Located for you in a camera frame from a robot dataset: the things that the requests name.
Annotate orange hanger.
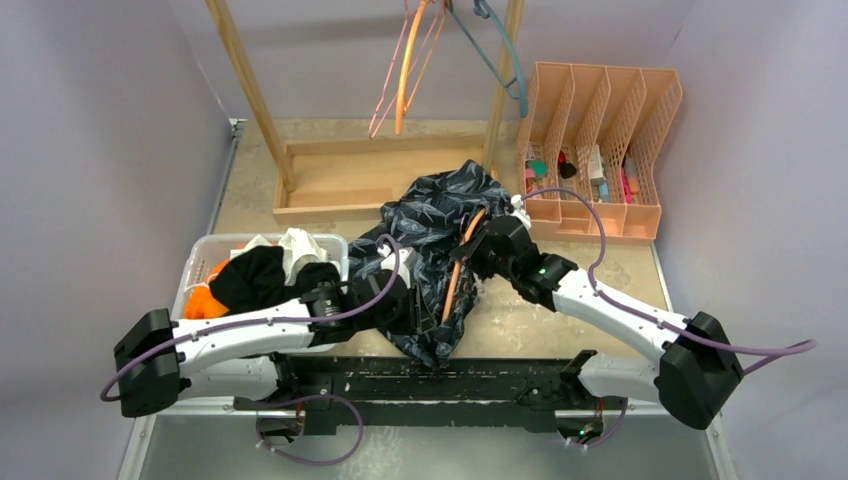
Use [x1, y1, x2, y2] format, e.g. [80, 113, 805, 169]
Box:
[394, 1, 447, 135]
[440, 208, 486, 324]

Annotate dark camouflage shorts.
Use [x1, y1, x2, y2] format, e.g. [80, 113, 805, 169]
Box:
[348, 160, 510, 370]

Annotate white shorts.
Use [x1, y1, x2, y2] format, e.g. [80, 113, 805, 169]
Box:
[228, 228, 341, 287]

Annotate black shorts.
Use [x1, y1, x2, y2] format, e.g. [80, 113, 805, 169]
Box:
[209, 246, 341, 315]

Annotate pink thin hanger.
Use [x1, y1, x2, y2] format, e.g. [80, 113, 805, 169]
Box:
[367, 1, 435, 140]

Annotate pink plastic file organizer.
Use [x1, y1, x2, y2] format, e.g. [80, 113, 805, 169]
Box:
[516, 62, 683, 245]

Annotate orange shorts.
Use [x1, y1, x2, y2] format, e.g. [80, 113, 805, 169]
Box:
[183, 260, 229, 320]

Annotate white plastic basket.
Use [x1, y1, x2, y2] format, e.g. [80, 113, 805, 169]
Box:
[171, 232, 349, 319]

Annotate grey-blue plastic hanger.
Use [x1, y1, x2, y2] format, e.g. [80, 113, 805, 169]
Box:
[447, 0, 530, 119]

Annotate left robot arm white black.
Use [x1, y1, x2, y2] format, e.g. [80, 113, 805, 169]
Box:
[101, 269, 439, 418]

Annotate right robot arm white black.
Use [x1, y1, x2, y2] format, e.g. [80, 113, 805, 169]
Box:
[451, 216, 744, 430]

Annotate pink small bottle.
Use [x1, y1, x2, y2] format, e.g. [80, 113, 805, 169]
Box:
[524, 168, 542, 195]

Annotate green small item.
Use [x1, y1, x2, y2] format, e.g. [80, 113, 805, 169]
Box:
[527, 160, 548, 178]

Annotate wooden clothes rack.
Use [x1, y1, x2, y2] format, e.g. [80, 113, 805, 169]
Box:
[206, 1, 528, 225]

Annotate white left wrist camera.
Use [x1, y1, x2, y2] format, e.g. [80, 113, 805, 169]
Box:
[378, 244, 418, 287]

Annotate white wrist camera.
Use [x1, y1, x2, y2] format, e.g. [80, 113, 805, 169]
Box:
[508, 194, 532, 230]
[378, 244, 418, 287]

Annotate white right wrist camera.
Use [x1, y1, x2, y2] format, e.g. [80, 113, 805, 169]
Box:
[508, 194, 532, 230]

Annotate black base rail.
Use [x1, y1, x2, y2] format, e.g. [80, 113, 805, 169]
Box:
[234, 352, 625, 438]

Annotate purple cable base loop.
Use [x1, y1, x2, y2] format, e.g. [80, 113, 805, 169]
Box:
[254, 393, 365, 467]

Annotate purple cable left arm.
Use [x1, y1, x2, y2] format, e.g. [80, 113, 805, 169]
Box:
[99, 233, 403, 404]

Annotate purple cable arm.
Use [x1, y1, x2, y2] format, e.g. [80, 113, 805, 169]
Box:
[99, 233, 403, 404]
[523, 187, 817, 378]

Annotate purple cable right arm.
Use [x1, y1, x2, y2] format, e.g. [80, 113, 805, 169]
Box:
[523, 187, 817, 378]

